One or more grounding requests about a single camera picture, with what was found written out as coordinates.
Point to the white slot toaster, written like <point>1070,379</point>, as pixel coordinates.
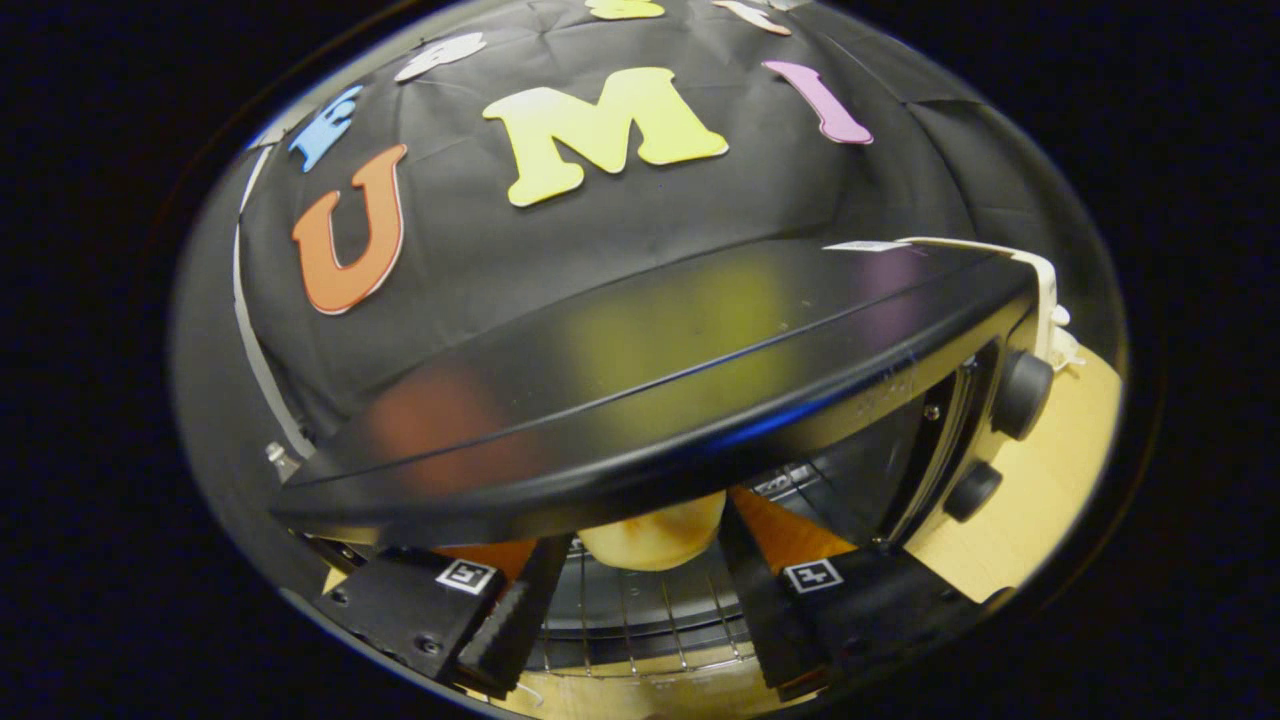
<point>1046,285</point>

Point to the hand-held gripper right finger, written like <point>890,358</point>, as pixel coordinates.
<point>765,610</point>

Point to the black toaster oven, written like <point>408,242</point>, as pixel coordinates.
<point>650,400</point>

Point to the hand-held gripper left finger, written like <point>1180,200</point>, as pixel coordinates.
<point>515,625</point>

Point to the round golden bread bun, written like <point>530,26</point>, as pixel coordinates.
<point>655,535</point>

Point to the black backdrop cloth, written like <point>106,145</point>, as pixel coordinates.
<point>600,240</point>

